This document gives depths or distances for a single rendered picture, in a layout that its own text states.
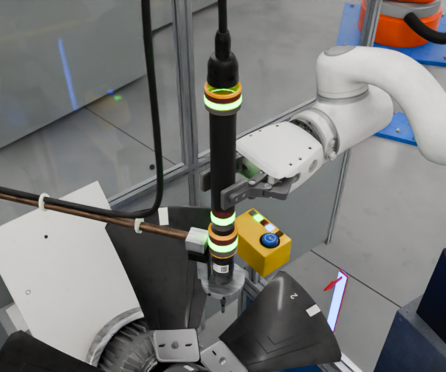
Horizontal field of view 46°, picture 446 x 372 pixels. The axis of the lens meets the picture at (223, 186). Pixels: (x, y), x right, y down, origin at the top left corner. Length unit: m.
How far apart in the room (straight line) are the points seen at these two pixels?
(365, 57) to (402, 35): 3.88
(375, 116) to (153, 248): 0.46
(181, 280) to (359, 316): 1.74
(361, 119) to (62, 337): 0.75
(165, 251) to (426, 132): 0.50
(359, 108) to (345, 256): 2.08
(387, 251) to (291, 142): 2.22
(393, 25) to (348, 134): 3.84
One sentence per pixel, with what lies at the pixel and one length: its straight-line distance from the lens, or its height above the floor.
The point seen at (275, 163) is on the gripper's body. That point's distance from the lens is 0.72.
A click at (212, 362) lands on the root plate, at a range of 1.09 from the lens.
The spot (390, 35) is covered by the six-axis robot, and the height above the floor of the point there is 0.14.
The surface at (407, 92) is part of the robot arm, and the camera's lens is 0.75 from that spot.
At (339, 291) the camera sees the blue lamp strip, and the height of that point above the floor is 1.13.
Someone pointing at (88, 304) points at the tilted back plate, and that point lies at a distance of 1.20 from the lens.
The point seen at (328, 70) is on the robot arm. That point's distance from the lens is 0.79.
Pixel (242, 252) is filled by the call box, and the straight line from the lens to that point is 1.48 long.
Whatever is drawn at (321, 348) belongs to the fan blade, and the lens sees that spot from 1.17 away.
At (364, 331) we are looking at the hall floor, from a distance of 2.61.
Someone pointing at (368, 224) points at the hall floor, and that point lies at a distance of 3.05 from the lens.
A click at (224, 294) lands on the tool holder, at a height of 1.46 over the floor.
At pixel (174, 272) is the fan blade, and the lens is 0.99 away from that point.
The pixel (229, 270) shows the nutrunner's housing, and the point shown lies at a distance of 0.82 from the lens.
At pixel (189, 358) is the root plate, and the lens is 1.03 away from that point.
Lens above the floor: 2.14
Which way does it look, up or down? 43 degrees down
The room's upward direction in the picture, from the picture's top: straight up
